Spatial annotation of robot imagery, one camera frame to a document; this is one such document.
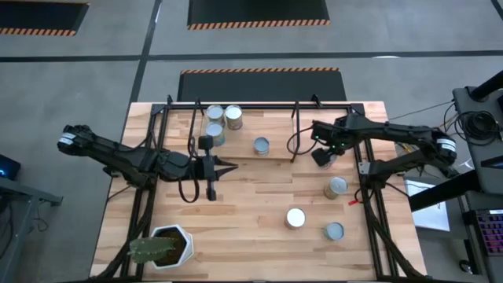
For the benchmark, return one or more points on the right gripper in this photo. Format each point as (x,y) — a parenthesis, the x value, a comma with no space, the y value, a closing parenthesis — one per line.
(334,137)

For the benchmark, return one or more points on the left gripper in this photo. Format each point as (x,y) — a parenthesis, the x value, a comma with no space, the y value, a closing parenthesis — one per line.
(208,173)

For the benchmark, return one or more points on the white mix fruit can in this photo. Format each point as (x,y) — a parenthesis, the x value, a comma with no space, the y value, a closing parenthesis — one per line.
(334,161)

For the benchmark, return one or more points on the cherries tin can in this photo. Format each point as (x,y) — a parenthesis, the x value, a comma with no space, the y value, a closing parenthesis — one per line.
(215,129)

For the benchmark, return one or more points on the mandarin oranges tin can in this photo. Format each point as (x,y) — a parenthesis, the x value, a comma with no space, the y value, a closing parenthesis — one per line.
(261,144)

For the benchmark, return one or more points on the green oranges tin can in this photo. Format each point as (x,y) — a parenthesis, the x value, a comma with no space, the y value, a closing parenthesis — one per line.
(337,185)

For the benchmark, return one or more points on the peaches tin can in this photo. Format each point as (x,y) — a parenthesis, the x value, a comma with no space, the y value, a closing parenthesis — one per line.
(215,112)

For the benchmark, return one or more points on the pineapple tin can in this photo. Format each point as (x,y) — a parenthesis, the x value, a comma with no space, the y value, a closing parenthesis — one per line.
(295,217)

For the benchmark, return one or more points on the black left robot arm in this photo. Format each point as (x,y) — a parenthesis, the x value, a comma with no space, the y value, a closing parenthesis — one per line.
(114,155)

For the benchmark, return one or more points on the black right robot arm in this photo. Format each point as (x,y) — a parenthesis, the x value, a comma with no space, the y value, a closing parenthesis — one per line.
(401,131)

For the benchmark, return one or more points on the tomato tin can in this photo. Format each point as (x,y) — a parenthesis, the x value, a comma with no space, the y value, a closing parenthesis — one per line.
(233,112)

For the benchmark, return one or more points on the small red tag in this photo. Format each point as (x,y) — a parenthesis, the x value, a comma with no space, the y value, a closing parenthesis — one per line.
(353,203)

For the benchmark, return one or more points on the white hexagonal plant pot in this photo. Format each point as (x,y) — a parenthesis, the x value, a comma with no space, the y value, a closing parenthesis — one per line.
(188,251)

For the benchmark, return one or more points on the black hazard-striped floor mat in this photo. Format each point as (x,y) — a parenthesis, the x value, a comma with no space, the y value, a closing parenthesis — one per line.
(39,15)
(255,12)
(259,86)

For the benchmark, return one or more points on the teal and white tin can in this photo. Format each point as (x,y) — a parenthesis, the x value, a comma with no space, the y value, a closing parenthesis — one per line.
(334,231)

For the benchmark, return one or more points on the green cactus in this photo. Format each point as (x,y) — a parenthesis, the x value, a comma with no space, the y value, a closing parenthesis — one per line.
(151,249)

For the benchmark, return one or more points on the white paper sheet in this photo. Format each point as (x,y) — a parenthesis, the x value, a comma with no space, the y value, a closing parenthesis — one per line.
(432,220)

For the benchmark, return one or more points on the black diagonal bar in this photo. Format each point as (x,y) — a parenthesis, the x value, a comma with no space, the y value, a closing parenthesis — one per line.
(452,190)

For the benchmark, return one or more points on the grey side desk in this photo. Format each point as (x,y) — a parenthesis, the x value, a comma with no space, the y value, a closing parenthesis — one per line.
(487,149)

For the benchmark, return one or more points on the black pole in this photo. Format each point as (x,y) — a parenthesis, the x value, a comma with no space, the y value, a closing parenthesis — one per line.
(487,86)

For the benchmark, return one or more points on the grey desk with keyboard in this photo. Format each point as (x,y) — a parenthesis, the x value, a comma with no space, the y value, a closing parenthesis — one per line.
(469,236)

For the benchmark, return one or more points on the computer keyboard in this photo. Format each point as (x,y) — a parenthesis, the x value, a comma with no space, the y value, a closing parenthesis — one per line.
(491,232)

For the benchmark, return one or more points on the grey metal table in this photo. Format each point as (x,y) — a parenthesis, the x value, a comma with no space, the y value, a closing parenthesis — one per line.
(15,220)

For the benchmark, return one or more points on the black device with blue light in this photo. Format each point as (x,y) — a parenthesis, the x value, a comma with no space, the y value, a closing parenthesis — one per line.
(8,167)

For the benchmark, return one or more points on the black frame wooden shelf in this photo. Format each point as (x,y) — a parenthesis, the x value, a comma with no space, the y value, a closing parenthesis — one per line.
(243,137)

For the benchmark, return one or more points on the grey metal bracket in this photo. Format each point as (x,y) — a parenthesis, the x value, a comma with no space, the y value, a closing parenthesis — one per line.
(364,168)

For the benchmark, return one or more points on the black table frame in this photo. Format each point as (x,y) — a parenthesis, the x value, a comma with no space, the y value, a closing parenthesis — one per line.
(255,106)

